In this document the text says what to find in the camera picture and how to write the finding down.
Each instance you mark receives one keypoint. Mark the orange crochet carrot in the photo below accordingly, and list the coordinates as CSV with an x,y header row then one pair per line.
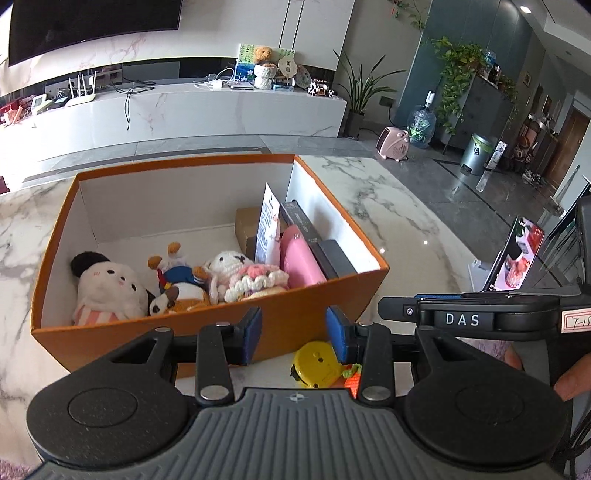
x,y
353,383

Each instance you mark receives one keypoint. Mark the blue water bottle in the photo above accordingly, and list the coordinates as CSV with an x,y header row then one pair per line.
x,y
422,124

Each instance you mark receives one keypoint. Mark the round wooden ornament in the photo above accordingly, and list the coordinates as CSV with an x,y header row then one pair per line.
x,y
287,67

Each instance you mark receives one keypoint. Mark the smartphone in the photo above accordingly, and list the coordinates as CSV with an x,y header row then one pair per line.
x,y
517,254

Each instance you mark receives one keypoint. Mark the person's right hand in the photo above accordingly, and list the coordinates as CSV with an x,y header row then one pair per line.
x,y
572,383

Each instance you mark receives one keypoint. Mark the white paper packet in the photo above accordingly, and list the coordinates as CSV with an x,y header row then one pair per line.
x,y
268,230

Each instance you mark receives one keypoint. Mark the long black box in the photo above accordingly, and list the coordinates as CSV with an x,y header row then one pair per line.
x,y
300,221

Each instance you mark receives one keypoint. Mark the white pink crochet bunny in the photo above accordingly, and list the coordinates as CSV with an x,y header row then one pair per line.
x,y
231,265

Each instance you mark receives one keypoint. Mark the white power adapter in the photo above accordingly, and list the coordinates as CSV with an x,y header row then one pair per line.
x,y
217,85

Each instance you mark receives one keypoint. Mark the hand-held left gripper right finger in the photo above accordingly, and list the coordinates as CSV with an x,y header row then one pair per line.
x,y
337,337

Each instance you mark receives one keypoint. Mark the potted long-leaf plant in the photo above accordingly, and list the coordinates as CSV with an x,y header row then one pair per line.
x,y
354,124

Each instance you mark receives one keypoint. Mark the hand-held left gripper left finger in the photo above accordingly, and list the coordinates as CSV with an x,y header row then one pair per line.
x,y
251,334

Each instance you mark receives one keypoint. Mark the white marble tv console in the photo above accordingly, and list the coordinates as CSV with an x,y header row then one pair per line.
x,y
207,115

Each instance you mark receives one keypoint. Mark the small brown cardboard box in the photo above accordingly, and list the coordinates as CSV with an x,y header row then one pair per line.
x,y
247,226

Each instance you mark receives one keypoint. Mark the brown teddy bear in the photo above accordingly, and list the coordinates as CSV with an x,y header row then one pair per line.
x,y
263,54

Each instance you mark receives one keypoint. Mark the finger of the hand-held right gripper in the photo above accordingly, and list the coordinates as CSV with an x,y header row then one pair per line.
x,y
397,309

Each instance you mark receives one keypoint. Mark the yellow round tape measure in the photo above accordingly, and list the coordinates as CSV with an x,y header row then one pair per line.
x,y
318,364

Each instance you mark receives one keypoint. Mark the flower painting canvas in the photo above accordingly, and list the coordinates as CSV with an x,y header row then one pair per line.
x,y
244,69

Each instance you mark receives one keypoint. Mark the grey trash bin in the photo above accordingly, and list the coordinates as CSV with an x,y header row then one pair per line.
x,y
478,154

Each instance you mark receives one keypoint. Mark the pink wallet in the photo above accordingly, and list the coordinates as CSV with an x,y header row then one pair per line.
x,y
300,263

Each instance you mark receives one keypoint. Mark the black television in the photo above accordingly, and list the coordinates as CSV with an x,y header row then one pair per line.
x,y
92,27

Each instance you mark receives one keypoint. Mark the tall white product box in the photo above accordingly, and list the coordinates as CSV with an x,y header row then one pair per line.
x,y
491,161

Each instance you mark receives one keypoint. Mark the corgi plush blue sailor outfit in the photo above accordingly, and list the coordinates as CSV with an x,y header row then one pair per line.
x,y
184,295

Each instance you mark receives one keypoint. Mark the white phone stand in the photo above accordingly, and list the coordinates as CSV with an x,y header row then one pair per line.
x,y
478,272

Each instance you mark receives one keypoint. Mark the grey box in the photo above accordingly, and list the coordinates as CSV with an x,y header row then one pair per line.
x,y
337,261

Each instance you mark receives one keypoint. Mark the trailing vine plant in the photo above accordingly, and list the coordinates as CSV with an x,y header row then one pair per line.
x,y
457,60

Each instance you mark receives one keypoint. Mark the white thermometer display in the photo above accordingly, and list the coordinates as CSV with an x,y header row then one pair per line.
x,y
40,102

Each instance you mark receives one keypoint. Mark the cow figurines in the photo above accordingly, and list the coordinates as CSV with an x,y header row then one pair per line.
x,y
318,88

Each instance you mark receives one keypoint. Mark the pink heater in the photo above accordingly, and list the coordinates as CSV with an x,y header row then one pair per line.
x,y
392,144

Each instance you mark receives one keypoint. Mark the white panda plush striped bottom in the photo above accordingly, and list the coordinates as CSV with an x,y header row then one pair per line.
x,y
111,286

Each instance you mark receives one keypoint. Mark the decorative plate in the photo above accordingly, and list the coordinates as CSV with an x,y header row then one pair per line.
x,y
304,77

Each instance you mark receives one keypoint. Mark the grey blue cabinet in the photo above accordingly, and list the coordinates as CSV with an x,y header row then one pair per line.
x,y
489,110

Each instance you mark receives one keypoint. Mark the white router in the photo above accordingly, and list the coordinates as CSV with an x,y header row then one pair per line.
x,y
81,100

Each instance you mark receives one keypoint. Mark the orange cardboard box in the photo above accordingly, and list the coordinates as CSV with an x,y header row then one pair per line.
x,y
286,318

